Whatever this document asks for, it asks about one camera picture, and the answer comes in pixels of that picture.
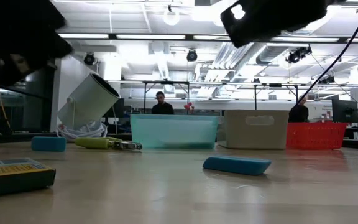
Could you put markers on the blue eraser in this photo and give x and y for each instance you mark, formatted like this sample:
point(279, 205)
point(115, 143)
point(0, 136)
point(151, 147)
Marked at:
point(48, 143)
point(236, 165)

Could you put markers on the yellow crayon box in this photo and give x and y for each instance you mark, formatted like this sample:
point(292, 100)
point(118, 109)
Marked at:
point(11, 177)

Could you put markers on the green translucent plastic bin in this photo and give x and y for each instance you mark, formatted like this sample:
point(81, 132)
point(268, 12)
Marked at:
point(172, 130)

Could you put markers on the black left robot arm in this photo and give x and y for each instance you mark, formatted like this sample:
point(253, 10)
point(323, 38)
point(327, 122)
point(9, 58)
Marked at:
point(11, 12)

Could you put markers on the white cylindrical desk lamp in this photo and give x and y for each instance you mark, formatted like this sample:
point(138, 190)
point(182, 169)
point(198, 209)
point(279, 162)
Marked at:
point(85, 102)

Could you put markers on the person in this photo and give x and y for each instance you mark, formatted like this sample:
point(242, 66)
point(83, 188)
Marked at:
point(298, 113)
point(162, 107)

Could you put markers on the white round ceiling lamp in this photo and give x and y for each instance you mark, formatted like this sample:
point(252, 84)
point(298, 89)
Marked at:
point(171, 17)

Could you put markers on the black computer monitor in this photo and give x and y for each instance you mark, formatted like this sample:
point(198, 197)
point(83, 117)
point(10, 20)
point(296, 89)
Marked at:
point(345, 110)

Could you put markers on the grey plastic bin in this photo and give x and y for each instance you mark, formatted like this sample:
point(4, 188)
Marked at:
point(256, 133)

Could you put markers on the small pink object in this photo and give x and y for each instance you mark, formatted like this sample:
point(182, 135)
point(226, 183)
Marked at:
point(189, 106)

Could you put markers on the red plastic mesh basket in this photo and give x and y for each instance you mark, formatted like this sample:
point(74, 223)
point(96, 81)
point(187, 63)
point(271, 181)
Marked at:
point(315, 135)

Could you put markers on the ceiling light rail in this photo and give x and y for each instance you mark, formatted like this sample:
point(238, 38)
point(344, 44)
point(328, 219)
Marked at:
point(112, 36)

